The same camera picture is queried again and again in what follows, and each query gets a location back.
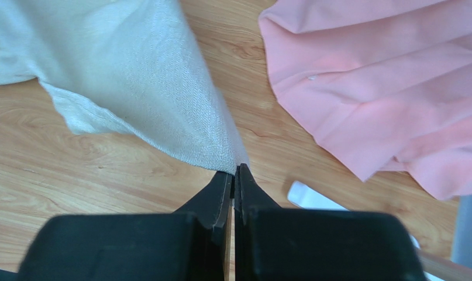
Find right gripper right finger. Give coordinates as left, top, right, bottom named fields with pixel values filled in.
left=235, top=164, right=425, bottom=280

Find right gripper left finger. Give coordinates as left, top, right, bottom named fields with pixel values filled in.
left=18, top=172, right=233, bottom=281

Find white metal clothes rack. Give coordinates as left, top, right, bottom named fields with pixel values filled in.
left=287, top=181, right=472, bottom=280

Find pink pleated garment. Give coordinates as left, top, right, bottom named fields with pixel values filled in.
left=259, top=1, right=472, bottom=200

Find beige cloth napkin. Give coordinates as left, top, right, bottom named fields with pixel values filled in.
left=0, top=1, right=249, bottom=174

